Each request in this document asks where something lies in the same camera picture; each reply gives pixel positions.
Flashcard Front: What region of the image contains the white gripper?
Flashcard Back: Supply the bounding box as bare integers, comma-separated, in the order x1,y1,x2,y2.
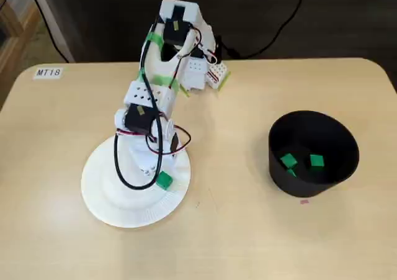
128,127,180,184

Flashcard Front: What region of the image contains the green block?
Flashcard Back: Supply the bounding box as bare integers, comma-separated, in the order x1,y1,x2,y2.
280,153,298,169
310,154,325,169
156,171,174,189

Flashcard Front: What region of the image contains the white paper plate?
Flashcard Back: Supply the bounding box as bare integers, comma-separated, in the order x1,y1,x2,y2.
80,135,192,229

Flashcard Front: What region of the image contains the black pot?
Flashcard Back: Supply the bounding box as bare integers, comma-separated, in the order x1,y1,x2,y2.
268,111,360,199

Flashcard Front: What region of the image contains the green tape band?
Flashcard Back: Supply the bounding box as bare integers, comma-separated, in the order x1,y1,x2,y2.
145,31,165,48
138,70,181,91

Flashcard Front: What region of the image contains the white MT18 label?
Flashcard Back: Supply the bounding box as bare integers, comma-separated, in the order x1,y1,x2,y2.
33,67,62,79

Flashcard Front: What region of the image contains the wooden shelf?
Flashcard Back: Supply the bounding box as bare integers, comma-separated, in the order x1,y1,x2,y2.
0,0,43,107

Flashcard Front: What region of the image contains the black camera cable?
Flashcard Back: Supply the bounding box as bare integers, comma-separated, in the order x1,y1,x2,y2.
113,16,164,190

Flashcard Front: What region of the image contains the red servo cable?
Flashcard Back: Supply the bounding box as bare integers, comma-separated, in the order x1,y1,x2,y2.
115,125,192,156
175,27,220,64

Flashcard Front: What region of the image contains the black power cable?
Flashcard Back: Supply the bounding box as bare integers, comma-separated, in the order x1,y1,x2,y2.
221,0,311,60

